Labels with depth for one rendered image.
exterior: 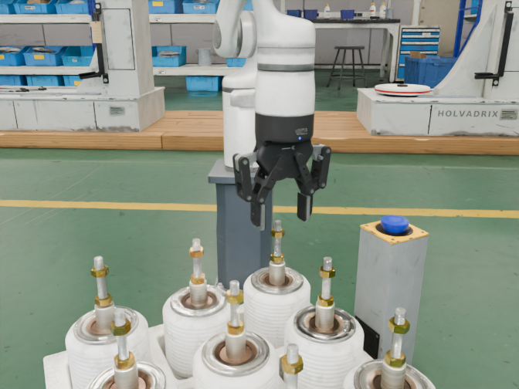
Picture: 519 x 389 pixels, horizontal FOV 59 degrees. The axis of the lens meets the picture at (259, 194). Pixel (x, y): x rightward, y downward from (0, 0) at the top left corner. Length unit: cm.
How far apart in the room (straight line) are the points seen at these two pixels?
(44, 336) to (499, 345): 92
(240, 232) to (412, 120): 169
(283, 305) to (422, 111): 204
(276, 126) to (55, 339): 69
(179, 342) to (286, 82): 35
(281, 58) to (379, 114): 200
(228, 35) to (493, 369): 80
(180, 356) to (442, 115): 218
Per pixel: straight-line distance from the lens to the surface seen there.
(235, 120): 98
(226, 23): 94
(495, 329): 112
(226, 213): 102
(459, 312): 115
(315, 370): 57
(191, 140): 249
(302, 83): 56
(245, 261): 106
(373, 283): 72
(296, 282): 66
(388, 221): 69
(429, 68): 496
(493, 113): 270
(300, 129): 56
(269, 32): 56
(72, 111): 274
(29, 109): 286
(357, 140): 246
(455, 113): 263
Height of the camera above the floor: 58
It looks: 19 degrees down
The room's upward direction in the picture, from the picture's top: straight up
